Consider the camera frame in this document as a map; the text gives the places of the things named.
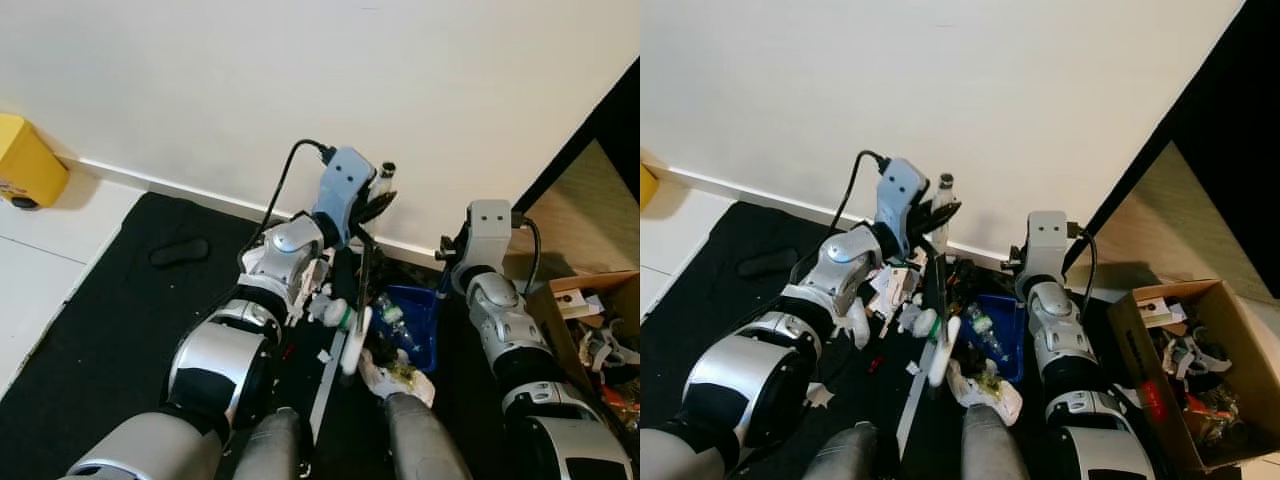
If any blue plastic dustpan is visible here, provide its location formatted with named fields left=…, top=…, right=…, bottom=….
left=962, top=293, right=1026, bottom=383
left=372, top=285, right=442, bottom=373

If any broom with silver handle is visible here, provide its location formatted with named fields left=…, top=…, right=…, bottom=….
left=340, top=160, right=399, bottom=377
left=926, top=172, right=963, bottom=388

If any clear plastic bottle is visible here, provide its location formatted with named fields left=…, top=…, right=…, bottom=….
left=962, top=303, right=1006, bottom=363
left=374, top=293, right=419, bottom=353

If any white bottle green cap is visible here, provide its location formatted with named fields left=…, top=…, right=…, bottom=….
left=318, top=293, right=354, bottom=332
left=897, top=302, right=941, bottom=342

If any open cardboard box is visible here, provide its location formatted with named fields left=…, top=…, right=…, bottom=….
left=1107, top=279, right=1280, bottom=473
left=525, top=270, right=641, bottom=421

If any grey right robot leg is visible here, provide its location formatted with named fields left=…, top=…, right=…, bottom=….
left=385, top=393, right=471, bottom=480
left=963, top=405, right=1046, bottom=480

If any grey robot leg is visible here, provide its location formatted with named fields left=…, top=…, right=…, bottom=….
left=385, top=393, right=471, bottom=480
left=805, top=420, right=881, bottom=480
left=235, top=408, right=301, bottom=480
left=963, top=405, right=1046, bottom=480

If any grey left robot leg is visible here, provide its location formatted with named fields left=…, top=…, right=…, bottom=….
left=235, top=408, right=301, bottom=480
left=805, top=420, right=881, bottom=480

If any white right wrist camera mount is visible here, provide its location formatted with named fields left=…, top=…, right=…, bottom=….
left=1017, top=210, right=1071, bottom=299
left=453, top=199, right=514, bottom=293

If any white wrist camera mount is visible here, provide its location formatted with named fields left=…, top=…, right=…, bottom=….
left=453, top=199, right=514, bottom=293
left=1017, top=210, right=1071, bottom=299
left=875, top=157, right=931, bottom=259
left=312, top=146, right=378, bottom=248

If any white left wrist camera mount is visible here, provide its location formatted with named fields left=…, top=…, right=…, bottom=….
left=312, top=146, right=378, bottom=248
left=875, top=157, right=931, bottom=259

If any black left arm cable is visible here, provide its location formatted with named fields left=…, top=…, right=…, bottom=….
left=240, top=139, right=336, bottom=263
left=800, top=150, right=891, bottom=286

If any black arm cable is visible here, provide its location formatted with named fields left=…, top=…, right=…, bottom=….
left=800, top=150, right=891, bottom=286
left=240, top=139, right=336, bottom=263
left=510, top=215, right=543, bottom=296
left=1065, top=225, right=1098, bottom=301

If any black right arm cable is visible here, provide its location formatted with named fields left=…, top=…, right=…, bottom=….
left=510, top=215, right=543, bottom=296
left=1065, top=225, right=1098, bottom=301

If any white black strap device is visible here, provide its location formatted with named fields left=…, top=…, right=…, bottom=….
left=1160, top=330, right=1233, bottom=379
left=580, top=325, right=626, bottom=371

